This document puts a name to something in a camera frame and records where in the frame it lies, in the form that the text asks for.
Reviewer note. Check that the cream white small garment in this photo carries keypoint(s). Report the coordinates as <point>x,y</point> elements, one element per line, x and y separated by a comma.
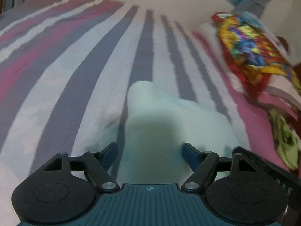
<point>152,122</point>

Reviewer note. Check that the brown wooden headboard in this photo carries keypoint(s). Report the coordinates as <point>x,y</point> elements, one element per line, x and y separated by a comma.
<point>283,44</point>

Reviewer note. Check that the striped pink grey bed sheet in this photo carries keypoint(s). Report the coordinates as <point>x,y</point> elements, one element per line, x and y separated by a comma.
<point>70,87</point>

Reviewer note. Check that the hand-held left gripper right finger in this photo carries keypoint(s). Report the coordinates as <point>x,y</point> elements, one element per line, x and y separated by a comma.
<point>189,154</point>

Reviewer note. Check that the striped pink grey pillow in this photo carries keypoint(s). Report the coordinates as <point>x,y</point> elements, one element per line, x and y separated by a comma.
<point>282,98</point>

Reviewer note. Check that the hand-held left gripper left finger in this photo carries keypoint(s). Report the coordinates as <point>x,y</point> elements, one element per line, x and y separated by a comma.
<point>110,152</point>

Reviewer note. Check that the colourful printed blanket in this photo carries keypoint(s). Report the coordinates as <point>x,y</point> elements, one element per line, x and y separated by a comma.
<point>249,44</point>

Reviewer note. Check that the green garment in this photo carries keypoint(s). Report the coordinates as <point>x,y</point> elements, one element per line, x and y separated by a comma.
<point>285,143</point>

